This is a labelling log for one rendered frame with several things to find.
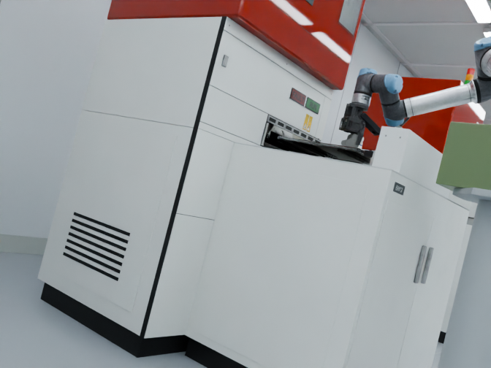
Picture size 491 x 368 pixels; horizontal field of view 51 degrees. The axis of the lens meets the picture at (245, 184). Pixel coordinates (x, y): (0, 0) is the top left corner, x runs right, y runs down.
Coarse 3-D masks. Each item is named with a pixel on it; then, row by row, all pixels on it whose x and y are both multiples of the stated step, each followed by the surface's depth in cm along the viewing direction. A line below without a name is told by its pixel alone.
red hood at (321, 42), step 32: (128, 0) 212; (160, 0) 199; (192, 0) 188; (224, 0) 178; (256, 0) 179; (288, 0) 193; (320, 0) 209; (352, 0) 228; (256, 32) 185; (288, 32) 196; (320, 32) 214; (352, 32) 234; (320, 64) 218
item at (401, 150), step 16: (384, 128) 163; (384, 144) 162; (400, 144) 159; (416, 144) 165; (384, 160) 161; (400, 160) 158; (416, 160) 167; (432, 160) 178; (416, 176) 170; (432, 176) 182; (448, 192) 199
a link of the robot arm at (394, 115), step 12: (468, 84) 200; (480, 84) 196; (420, 96) 205; (432, 96) 203; (444, 96) 201; (456, 96) 200; (468, 96) 199; (480, 96) 197; (384, 108) 208; (396, 108) 206; (408, 108) 205; (420, 108) 204; (432, 108) 203; (444, 108) 204; (396, 120) 208
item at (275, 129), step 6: (270, 126) 205; (276, 126) 208; (264, 132) 204; (276, 132) 209; (282, 132) 212; (288, 132) 215; (264, 138) 204; (294, 138) 220; (300, 138) 224; (264, 144) 204; (270, 144) 207; (288, 150) 218
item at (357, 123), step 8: (352, 104) 209; (360, 104) 208; (352, 112) 209; (360, 112) 210; (344, 120) 209; (352, 120) 207; (360, 120) 208; (344, 128) 209; (352, 128) 208; (360, 128) 208
